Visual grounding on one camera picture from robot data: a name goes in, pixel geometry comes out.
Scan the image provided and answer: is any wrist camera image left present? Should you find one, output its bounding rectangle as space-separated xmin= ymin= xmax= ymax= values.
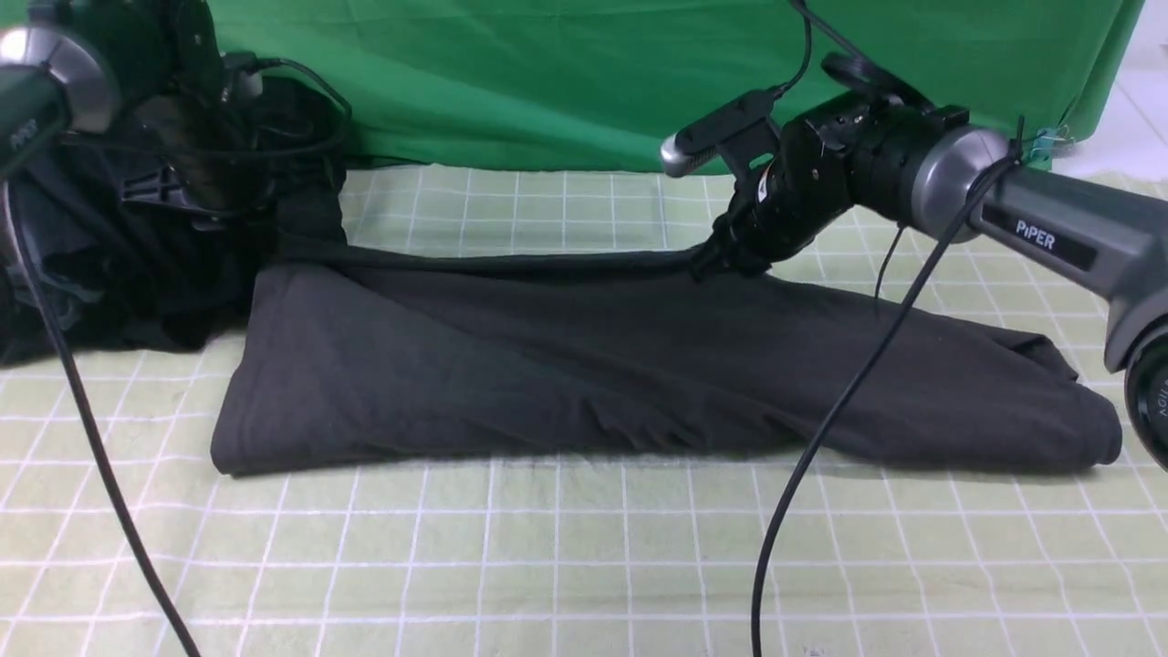
xmin=220 ymin=51 xmax=263 ymax=108

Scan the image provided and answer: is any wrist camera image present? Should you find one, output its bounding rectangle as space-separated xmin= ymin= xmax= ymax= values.
xmin=220 ymin=51 xmax=263 ymax=108
xmin=659 ymin=89 xmax=780 ymax=182

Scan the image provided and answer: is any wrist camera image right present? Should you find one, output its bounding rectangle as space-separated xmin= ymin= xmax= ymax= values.
xmin=659 ymin=89 xmax=780 ymax=182

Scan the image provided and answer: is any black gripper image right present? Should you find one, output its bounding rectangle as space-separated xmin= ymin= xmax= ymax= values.
xmin=689 ymin=162 xmax=851 ymax=282

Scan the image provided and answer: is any pile of black clothes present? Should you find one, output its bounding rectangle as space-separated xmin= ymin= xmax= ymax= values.
xmin=4 ymin=99 xmax=347 ymax=352

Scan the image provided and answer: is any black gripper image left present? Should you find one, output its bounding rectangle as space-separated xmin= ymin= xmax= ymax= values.
xmin=120 ymin=101 xmax=274 ymax=219

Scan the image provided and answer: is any gray long-sleeved shirt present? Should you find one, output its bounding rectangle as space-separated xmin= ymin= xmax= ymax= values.
xmin=210 ymin=245 xmax=1122 ymax=475

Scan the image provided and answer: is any blue binder clip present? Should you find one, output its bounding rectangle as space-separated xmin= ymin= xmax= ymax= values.
xmin=1026 ymin=127 xmax=1075 ymax=166

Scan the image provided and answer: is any black cable image right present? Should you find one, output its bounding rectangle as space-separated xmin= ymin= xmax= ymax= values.
xmin=748 ymin=115 xmax=1026 ymax=657

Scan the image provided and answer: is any green backdrop cloth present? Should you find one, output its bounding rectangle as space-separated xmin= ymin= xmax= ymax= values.
xmin=210 ymin=1 xmax=1142 ymax=173

